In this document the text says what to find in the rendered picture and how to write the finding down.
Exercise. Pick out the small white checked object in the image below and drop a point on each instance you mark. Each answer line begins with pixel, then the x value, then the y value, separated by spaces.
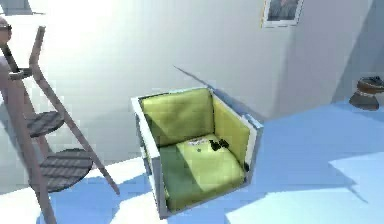
pixel 198 142

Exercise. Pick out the small black object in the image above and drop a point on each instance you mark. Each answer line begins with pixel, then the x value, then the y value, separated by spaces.
pixel 218 145

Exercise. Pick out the white armchair with green cushions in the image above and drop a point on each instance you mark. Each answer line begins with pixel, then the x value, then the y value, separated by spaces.
pixel 200 173

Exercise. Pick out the brown ladder shelf stand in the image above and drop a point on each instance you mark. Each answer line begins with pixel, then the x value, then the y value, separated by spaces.
pixel 63 168

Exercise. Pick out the brown round vase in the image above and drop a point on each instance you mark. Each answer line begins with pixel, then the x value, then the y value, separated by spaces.
pixel 4 33

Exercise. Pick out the white framed wall picture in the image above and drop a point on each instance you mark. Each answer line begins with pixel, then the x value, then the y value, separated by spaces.
pixel 282 10

